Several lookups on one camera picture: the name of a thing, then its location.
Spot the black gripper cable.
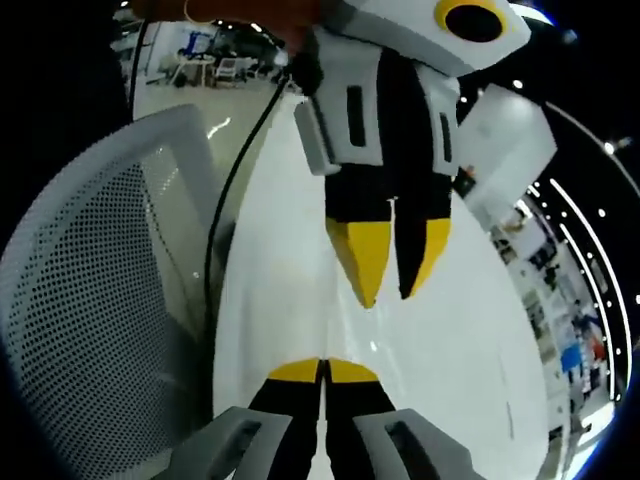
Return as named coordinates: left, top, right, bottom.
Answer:
left=130, top=19, right=151, bottom=119
left=203, top=49, right=301, bottom=421

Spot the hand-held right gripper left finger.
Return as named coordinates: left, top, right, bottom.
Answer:
left=169, top=357, right=322, bottom=480

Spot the grey mesh office chair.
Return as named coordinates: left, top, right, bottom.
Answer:
left=0, top=103, right=236, bottom=480

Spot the white chair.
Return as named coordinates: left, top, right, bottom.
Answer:
left=214, top=55, right=240, bottom=81

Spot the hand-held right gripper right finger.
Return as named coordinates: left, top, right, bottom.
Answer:
left=325, top=358, right=484, bottom=480

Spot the curved ceiling light strip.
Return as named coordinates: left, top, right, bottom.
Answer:
left=549, top=177, right=632, bottom=361

